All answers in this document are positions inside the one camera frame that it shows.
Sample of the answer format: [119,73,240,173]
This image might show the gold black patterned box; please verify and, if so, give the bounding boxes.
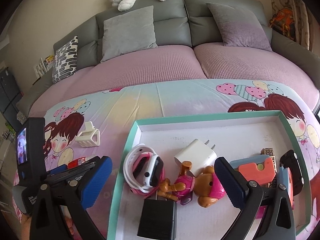
[260,148,277,188]

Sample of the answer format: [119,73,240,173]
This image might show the magenta tube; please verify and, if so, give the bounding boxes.
[255,205,267,219]

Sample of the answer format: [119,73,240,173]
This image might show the white plastic holder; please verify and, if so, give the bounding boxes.
[75,121,100,147]

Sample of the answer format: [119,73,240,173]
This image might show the patterned curtain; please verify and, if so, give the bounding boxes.
[269,0,319,51]

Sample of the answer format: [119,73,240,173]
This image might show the light grey pillow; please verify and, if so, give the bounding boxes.
[101,6,157,62]

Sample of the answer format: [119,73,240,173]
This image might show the orange decoration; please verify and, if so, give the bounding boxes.
[269,7,296,41]

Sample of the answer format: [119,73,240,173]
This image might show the black power adapter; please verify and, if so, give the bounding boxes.
[137,192,177,240]

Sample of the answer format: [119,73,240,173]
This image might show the white power adapter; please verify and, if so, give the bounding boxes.
[174,139,217,177]

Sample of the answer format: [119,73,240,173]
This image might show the operator hand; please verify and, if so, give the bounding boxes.
[21,214,73,240]

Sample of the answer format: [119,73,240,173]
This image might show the pink smart watch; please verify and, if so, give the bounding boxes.
[130,152,164,197]

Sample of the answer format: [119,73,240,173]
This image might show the black white patterned pillow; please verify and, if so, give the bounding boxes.
[52,35,79,84]

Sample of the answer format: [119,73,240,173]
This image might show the grey sofa with pink cover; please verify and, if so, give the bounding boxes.
[14,0,319,115]

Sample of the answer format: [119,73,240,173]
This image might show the grey purple pillow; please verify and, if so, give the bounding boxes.
[207,3,272,51]

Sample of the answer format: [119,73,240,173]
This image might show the white smart watch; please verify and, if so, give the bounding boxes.
[123,144,165,197]

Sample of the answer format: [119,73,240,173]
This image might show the cartoon printed bed sheet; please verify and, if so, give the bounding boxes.
[11,78,320,240]

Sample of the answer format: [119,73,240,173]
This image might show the pink puppy toy figure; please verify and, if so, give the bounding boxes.
[157,161,226,208]

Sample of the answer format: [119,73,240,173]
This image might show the black toy car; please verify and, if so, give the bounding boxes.
[280,150,304,196]

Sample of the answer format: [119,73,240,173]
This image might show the books on side shelf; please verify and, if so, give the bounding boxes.
[33,55,55,78]

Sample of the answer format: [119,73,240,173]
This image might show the red white bottle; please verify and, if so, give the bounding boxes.
[67,157,86,169]

